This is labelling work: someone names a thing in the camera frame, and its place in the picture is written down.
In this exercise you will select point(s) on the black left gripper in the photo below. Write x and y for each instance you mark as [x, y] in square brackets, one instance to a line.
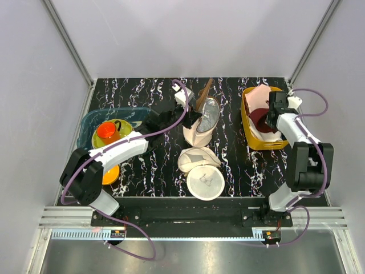
[191, 116]

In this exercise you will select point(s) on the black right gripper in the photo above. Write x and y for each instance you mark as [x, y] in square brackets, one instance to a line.
[270, 125]

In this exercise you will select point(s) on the dark maroon bra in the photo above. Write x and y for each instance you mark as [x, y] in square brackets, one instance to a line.
[258, 117]

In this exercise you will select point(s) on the cream laundry bag brown trim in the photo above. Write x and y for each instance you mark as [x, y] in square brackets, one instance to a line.
[201, 131]

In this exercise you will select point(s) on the pale pink bra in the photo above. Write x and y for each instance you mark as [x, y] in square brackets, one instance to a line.
[257, 98]

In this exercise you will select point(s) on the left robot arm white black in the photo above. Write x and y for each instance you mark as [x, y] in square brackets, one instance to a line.
[82, 176]

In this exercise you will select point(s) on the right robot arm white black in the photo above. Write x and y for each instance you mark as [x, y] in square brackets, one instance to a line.
[310, 165]

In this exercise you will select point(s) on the white mesh laundry bag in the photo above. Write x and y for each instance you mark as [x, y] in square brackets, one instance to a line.
[203, 178]

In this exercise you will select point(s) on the white cloth in bin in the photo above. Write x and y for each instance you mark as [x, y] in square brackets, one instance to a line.
[265, 137]

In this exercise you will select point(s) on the yellow plastic bin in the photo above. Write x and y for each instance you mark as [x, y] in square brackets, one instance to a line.
[254, 143]

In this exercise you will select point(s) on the teal transparent plastic container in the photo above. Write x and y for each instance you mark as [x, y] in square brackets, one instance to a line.
[88, 138]

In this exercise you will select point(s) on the yellow-green plate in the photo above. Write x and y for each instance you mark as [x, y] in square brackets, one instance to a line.
[123, 127]

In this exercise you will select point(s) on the orange translucent cup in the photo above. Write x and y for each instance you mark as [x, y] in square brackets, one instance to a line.
[108, 133]

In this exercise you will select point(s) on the orange bowl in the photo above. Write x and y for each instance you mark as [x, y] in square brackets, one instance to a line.
[111, 176]

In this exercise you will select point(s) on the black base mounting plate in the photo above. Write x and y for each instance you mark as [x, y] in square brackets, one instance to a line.
[191, 218]

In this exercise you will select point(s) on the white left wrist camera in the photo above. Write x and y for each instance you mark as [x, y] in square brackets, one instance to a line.
[180, 96]

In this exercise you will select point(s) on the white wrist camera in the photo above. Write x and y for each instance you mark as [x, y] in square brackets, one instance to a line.
[294, 101]
[180, 96]

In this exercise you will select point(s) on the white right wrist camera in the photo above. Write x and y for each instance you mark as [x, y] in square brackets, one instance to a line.
[294, 101]

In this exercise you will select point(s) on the aluminium frame post right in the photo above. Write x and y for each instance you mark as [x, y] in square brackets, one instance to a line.
[321, 27]

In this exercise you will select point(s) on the aluminium frame post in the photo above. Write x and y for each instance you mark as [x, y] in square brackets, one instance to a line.
[321, 27]
[61, 29]

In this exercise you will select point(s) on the aluminium frame post left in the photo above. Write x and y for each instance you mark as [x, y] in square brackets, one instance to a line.
[61, 29]

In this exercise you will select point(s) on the aluminium front rail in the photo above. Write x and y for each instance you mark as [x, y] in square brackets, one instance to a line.
[82, 223]

